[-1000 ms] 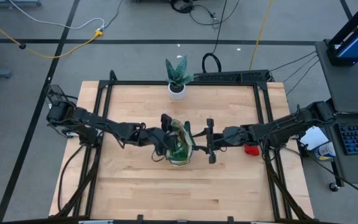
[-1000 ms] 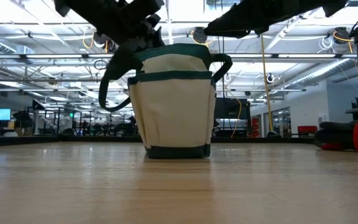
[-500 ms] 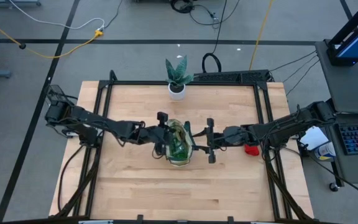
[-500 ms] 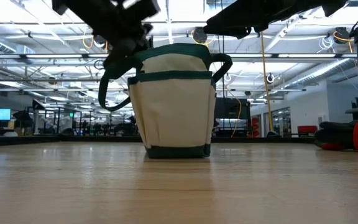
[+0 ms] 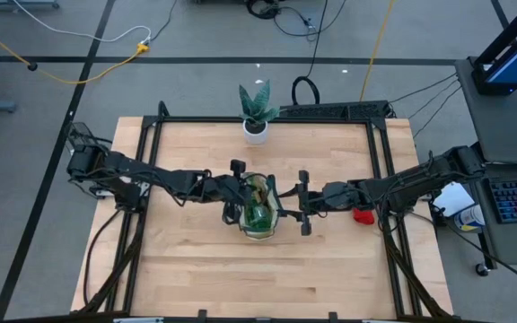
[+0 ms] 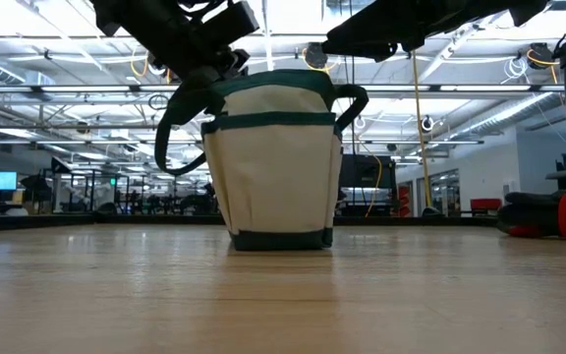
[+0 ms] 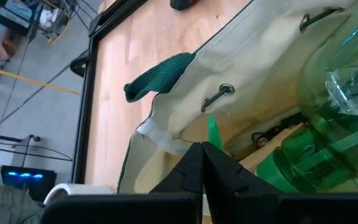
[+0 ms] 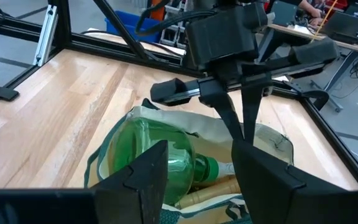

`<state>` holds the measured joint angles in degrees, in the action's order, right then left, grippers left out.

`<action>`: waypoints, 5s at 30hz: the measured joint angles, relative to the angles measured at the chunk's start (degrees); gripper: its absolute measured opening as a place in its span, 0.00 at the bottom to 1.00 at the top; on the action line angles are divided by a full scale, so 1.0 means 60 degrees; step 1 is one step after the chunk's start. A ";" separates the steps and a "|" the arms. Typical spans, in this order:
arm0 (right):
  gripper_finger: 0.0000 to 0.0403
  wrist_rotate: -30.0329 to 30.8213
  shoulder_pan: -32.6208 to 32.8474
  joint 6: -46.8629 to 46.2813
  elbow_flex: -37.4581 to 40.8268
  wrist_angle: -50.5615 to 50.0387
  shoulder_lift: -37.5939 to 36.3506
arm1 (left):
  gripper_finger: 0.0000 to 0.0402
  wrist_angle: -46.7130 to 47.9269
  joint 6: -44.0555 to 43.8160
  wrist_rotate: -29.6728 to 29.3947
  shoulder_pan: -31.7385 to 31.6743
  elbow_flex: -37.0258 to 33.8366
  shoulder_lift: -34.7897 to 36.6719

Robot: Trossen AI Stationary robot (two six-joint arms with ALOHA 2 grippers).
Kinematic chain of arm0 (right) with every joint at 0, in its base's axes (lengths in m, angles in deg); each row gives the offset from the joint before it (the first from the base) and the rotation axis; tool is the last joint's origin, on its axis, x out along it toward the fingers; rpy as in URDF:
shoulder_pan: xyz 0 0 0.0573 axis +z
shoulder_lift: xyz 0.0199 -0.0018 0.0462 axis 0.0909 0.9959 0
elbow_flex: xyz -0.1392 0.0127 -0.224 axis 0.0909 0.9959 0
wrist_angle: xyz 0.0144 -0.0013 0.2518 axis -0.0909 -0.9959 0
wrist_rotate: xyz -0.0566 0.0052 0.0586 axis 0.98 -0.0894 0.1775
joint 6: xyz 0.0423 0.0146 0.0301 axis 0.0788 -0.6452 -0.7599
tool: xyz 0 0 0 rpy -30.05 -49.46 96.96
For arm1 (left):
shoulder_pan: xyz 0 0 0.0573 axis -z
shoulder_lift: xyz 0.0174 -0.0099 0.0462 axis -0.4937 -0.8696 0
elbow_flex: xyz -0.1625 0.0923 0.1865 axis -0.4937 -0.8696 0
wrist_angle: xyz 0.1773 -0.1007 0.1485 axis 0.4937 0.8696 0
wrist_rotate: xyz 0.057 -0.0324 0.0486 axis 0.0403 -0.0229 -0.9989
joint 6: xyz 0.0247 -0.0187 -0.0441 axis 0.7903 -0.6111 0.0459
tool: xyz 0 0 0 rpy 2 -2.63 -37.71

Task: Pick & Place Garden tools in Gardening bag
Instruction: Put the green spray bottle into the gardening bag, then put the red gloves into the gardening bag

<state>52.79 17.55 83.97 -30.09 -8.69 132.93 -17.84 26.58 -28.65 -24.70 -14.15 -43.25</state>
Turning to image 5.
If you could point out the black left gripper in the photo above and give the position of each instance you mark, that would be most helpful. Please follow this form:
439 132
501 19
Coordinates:
225 190

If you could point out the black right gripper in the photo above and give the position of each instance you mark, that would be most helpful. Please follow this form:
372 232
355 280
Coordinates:
339 197

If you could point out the green plastic spray bottle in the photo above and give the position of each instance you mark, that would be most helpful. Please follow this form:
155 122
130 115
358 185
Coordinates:
258 215

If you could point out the beige green canvas gardening bag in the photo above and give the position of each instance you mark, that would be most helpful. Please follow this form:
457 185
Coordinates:
258 234

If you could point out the red black gardening glove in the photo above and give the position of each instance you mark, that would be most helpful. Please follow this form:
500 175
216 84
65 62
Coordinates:
364 216

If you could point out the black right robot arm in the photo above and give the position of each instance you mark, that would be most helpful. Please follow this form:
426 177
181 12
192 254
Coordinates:
420 179

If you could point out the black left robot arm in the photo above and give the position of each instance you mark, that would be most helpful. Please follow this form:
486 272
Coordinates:
151 177

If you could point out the snake plant in white pot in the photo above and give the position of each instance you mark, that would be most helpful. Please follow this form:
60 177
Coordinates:
255 134

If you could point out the black table edge clip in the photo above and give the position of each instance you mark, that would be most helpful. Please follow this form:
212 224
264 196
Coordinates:
202 314
332 316

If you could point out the white paper sheet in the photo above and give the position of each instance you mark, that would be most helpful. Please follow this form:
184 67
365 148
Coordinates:
453 199

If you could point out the white yellow canister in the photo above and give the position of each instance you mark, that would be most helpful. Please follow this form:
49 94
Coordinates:
470 217

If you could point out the black power supply box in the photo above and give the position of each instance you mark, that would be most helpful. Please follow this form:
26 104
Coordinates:
81 134

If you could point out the black caster wheel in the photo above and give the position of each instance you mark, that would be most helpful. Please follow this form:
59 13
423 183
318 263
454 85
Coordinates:
482 269

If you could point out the grey monitor desk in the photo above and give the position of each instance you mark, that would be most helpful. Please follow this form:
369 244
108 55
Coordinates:
501 125

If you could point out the white metal bracket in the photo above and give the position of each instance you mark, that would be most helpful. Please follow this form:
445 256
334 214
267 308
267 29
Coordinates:
137 320

